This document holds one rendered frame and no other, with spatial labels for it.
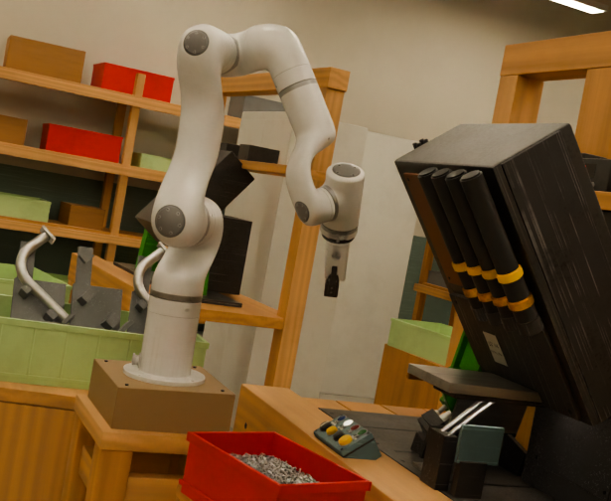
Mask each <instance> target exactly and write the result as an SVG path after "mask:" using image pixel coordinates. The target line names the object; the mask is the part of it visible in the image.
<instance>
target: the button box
mask: <svg viewBox="0 0 611 501"><path fill-rule="evenodd" d="M341 416H345V415H340V416H338V417H336V418H334V419H333V420H331V421H330V423H331V426H335V427H336V428H337V431H338V430H341V431H342V432H343V433H344V435H346V434H348V435H350V436H351V437H352V441H351V442H350V443H348V444H346V445H340V443H339V440H338V439H334V437H333V434H327V432H326V430H321V429H320V427H319V428H317V429H315V430H314V434H315V437H317V438H318V439H319V440H321V441H322V442H323V443H325V444H326V445H327V446H329V447H330V448H331V449H333V450H334V451H335V452H336V453H338V454H339V455H340V456H342V457H343V458H354V459H367V460H377V459H378V458H380V457H381V456H382V455H381V452H380V450H379V448H378V445H377V443H376V441H375V439H374V436H373V434H372V433H371V432H370V431H368V430H367V431H366V432H365V433H364V434H358V432H359V431H360V430H362V429H365V428H364V427H362V426H359V427H358V428H357V429H354V430H351V427H352V426H353V425H356V424H357V423H356V422H354V421H353V422H352V423H351V424H348V425H344V423H345V422H346V421H347V420H352V419H350V418H348V417H347V416H345V418H344V419H343V420H337V419H338V418H339V417H341Z"/></svg>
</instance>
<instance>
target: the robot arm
mask: <svg viewBox="0 0 611 501"><path fill-rule="evenodd" d="M263 70H267V71H269V73H270V75H271V78H272V80H273V83H274V85H275V88H276V90H277V92H278V95H279V97H280V100H281V102H282V105H283V107H284V109H285V112H286V114H287V116H288V119H289V121H290V124H291V126H292V128H293V131H294V133H295V136H296V144H295V147H294V149H293V151H292V153H291V155H290V158H289V160H288V163H287V167H286V175H285V179H286V185H287V189H288V192H289V196H290V198H291V201H292V204H293V206H294V209H295V211H296V213H297V215H298V217H299V219H300V220H301V222H302V223H303V224H305V225H306V226H317V225H321V226H320V231H321V233H322V237H323V238H324V239H325V240H326V248H325V278H326V281H325V290H324V296H328V297H338V290H339V281H340V280H342V281H344V280H345V279H346V271H347V263H348V256H349V246H350V242H351V241H352V240H353V239H354V238H355V236H356V235H357V233H358V225H359V218H360V210H361V203H362V196H363V189H364V182H365V172H364V171H363V169H362V168H360V167H359V166H357V165H354V164H350V163H336V164H333V165H331V166H329V167H328V169H327V171H326V180H325V183H324V184H323V186H322V187H320V188H317V189H316V188H315V186H314V183H313V180H312V176H311V164H312V160H313V158H314V156H315V155H316V154H317V153H319V152H320V151H322V150H323V149H325V148H326V147H328V146H329V145H330V144H331V143H333V141H334V140H335V138H336V130H335V126H334V123H333V120H332V118H331V115H330V113H329V110H328V108H327V105H326V103H325V100H324V97H323V95H322V93H321V91H320V88H319V86H318V83H317V81H316V78H315V76H314V73H313V71H312V68H311V66H310V64H309V61H308V59H307V56H306V54H305V52H304V49H303V47H302V45H301V43H300V41H299V39H298V37H297V36H296V35H295V33H294V32H293V31H291V30H290V29H288V28H287V27H284V26H281V25H276V24H260V25H255V26H252V27H250V28H248V29H247V30H245V31H243V32H240V33H235V34H227V33H225V32H223V31H222V30H220V29H218V28H216V27H214V26H211V25H207V24H199V25H195V26H193V27H191V28H189V29H188V30H186V31H185V33H184V34H183V35H182V37H181V39H180V42H179V46H178V52H177V72H178V78H179V84H180V91H181V115H180V123H179V130H178V137H177V143H176V148H175V152H174V155H173V158H172V161H171V163H170V165H169V168H168V170H167V172H166V175H165V177H164V179H163V181H162V184H161V186H160V189H159V191H158V194H157V196H156V199H155V202H154V206H153V210H152V216H151V225H152V229H153V232H154V234H155V236H156V237H157V239H158V240H159V241H160V242H161V243H163V244H164V245H166V246H168V248H167V250H166V251H165V253H164V255H163V257H162V258H161V260H160V262H159V263H158V265H157V267H156V269H155V271H154V274H153V278H152V283H151V289H150V295H149V302H148V309H147V316H146V322H145V329H144V336H143V342H142V349H141V353H139V355H135V353H133V356H132V363H129V364H126V365H124V366H123V373H124V374H125V375H126V376H128V377H130V378H132V379H135V380H138V381H142V382H146V383H150V384H155V385H162V386H171V387H194V386H199V385H201V384H203V383H204V382H205V376H204V375H203V374H202V373H200V372H198V371H195V370H193V369H192V363H193V356H194V350H195V343H196V337H197V331H198V324H199V318H200V311H201V304H202V298H203V291H204V285H205V280H206V277H207V274H208V272H209V270H210V267H211V265H212V263H213V261H214V259H215V257H216V254H217V252H218V249H219V247H220V244H221V241H222V237H223V231H224V219H223V214H222V211H221V209H220V208H219V206H218V205H217V204H216V203H215V202H214V201H212V200H211V199H209V198H206V197H205V195H206V191H207V187H208V184H209V181H210V178H211V176H212V173H213V171H214V168H215V166H216V163H217V160H218V156H219V152H220V148H221V142H222V136H223V129H224V122H225V106H224V98H223V90H222V80H221V77H222V78H234V77H242V76H246V75H249V74H252V73H255V72H258V71H263ZM339 279H340V280H339Z"/></svg>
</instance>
